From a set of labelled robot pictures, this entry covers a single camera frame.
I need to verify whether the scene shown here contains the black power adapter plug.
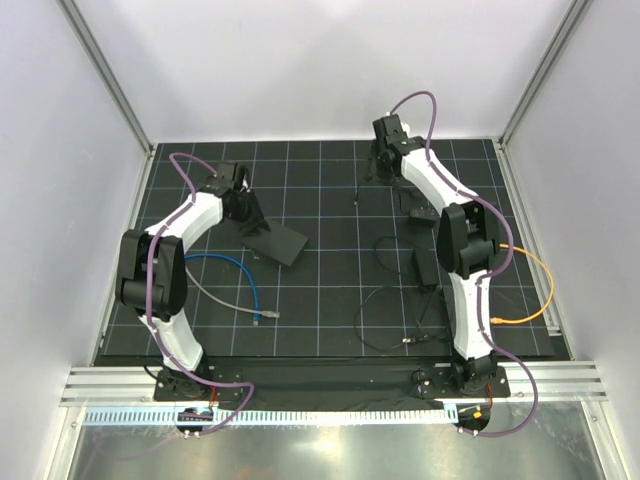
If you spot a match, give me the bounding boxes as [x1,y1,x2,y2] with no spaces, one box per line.
[407,206,438,228]

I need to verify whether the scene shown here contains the white slotted cable duct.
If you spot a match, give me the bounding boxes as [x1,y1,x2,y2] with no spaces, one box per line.
[83,404,458,428]

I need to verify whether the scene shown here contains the yellow ethernet cable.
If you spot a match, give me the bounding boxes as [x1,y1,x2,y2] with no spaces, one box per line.
[489,242,555,327]

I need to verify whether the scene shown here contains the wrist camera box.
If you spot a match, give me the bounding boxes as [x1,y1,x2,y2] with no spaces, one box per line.
[204,162,250,196]
[372,114,409,148]

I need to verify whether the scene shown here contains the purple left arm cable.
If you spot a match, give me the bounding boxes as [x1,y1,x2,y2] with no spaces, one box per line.
[148,152,256,435]

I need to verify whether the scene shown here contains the aluminium front frame rail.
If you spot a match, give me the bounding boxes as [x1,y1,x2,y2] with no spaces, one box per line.
[58,361,609,407]

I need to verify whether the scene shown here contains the grey ethernet cable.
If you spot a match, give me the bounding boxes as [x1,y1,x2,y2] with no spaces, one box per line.
[184,267,281,321]

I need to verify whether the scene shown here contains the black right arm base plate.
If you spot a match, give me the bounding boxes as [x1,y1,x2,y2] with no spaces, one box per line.
[410,364,511,399]

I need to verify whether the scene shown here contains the aluminium frame post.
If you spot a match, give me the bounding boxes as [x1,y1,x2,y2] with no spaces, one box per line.
[56,0,153,157]
[498,0,593,149]

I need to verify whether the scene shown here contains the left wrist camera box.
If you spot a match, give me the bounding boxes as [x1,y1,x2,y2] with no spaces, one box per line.
[204,162,250,196]

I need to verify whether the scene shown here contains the thin black loose wire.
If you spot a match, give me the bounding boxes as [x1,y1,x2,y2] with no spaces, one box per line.
[351,234,454,351]

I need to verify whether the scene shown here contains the black network switch box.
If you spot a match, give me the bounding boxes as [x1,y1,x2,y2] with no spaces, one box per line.
[241,219,309,267]

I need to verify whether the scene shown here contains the aluminium left frame post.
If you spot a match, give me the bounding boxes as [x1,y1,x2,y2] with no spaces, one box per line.
[56,0,153,157]

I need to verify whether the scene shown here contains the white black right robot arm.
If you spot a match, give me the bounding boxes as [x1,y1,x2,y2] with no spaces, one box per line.
[370,114,500,396]

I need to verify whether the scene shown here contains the blue ethernet cable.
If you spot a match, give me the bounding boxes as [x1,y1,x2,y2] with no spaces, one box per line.
[183,252,263,327]

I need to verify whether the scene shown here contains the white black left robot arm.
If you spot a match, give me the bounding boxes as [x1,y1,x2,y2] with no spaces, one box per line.
[115,190,264,400]

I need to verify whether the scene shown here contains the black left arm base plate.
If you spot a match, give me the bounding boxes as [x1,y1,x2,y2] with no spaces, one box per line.
[147,368,246,402]

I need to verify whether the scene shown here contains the aluminium right frame post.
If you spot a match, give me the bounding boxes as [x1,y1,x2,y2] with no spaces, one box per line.
[498,0,593,149]

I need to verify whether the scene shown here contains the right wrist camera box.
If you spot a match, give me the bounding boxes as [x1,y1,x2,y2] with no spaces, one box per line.
[372,114,409,148]

